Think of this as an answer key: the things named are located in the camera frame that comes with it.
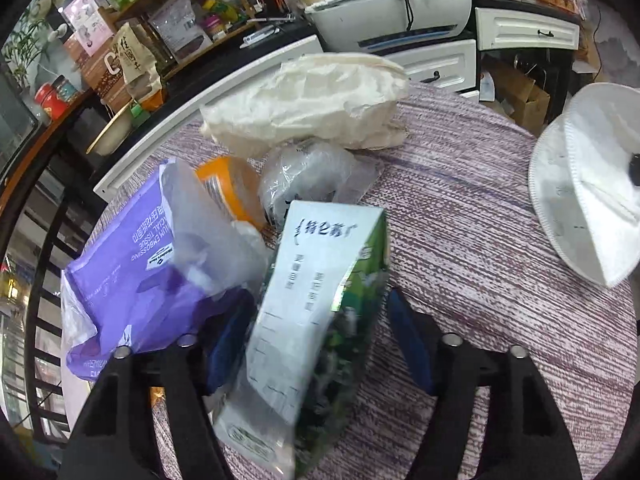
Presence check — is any white face mask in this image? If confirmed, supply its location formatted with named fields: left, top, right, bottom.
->
left=528, top=82, right=640, bottom=288

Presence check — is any tan printed paper bag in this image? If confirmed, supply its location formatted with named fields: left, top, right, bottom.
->
left=112, top=22, right=163, bottom=111

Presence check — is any crumpled clear plastic bag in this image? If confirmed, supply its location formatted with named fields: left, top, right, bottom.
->
left=259, top=140, right=378, bottom=226

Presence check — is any brown printed box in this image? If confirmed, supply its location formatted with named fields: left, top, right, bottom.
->
left=80, top=42, right=131, bottom=113

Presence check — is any green white milk carton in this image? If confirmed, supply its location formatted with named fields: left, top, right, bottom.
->
left=212, top=200, right=391, bottom=478

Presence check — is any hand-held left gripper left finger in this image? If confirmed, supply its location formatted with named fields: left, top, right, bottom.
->
left=59, top=290, right=257, bottom=480

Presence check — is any white bowl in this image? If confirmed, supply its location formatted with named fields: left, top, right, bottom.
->
left=87, top=102, right=133, bottom=156

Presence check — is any green plant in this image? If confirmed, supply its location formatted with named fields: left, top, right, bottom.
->
left=2, top=0, right=56, bottom=86

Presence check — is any pink printed card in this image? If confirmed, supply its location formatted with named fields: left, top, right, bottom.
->
left=62, top=0, right=116, bottom=56

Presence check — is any orange lidded jar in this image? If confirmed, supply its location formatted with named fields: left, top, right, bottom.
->
left=195, top=156, right=268, bottom=231

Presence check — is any white drawer with black handle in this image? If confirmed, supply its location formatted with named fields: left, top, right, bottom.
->
left=380, top=40, right=478, bottom=93
left=475, top=7, right=581, bottom=51

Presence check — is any black metal railing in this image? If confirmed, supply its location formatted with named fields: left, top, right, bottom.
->
left=0, top=160, right=101, bottom=441

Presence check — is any purple tissue pack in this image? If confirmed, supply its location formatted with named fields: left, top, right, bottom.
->
left=61, top=157, right=271, bottom=381

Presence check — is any red tin can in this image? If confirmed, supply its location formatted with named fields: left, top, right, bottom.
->
left=34, top=82, right=68, bottom=121

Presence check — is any teal tin can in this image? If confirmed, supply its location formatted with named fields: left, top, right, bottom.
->
left=50, top=75, right=81, bottom=103

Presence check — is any white printer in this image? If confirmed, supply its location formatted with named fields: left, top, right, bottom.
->
left=305, top=0, right=473, bottom=53

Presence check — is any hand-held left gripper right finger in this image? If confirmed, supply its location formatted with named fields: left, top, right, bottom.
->
left=387, top=287, right=583, bottom=480

